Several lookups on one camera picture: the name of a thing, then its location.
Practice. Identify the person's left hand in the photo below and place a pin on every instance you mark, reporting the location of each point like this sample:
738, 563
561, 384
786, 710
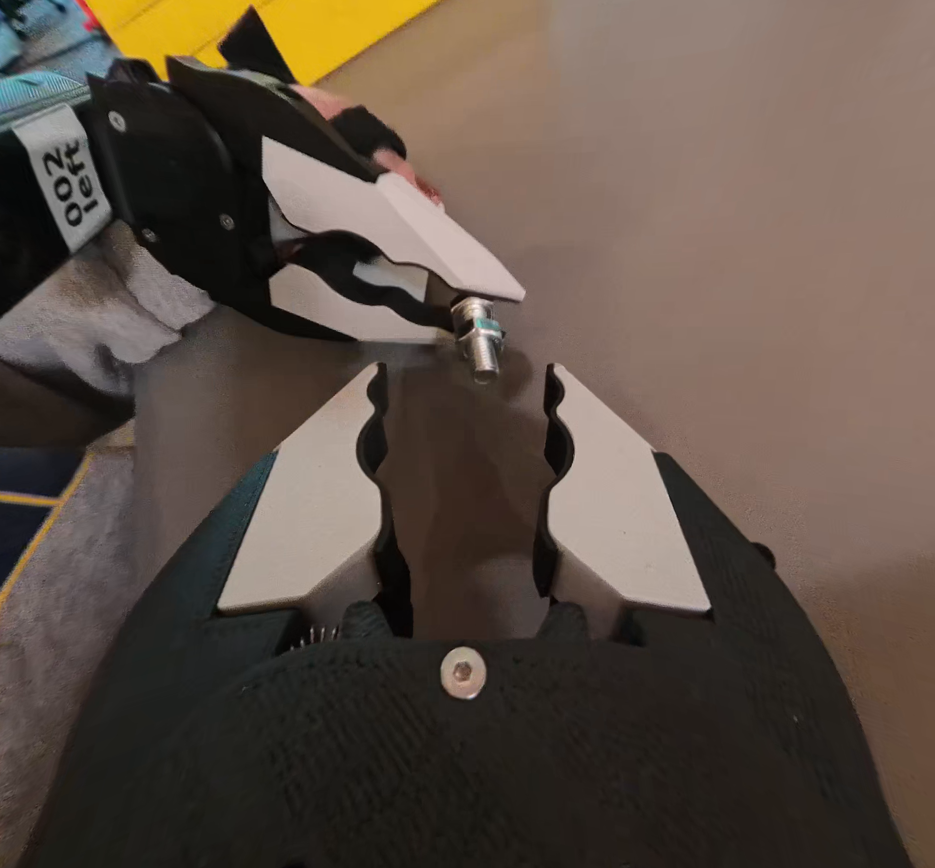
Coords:
415, 180

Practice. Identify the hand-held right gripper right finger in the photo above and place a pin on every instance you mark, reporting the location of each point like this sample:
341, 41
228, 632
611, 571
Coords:
621, 517

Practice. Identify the silver hex nut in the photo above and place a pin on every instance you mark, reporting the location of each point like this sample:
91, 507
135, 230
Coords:
482, 333

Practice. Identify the person's left forearm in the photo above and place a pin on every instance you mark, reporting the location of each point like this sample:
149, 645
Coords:
95, 313

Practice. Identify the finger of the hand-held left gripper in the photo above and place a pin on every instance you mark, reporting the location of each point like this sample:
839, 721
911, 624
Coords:
350, 189
321, 309

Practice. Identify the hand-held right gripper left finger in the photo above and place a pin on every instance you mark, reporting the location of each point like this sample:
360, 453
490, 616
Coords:
307, 517

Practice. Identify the silver bolt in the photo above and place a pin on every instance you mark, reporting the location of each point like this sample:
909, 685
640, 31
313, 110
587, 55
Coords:
486, 368

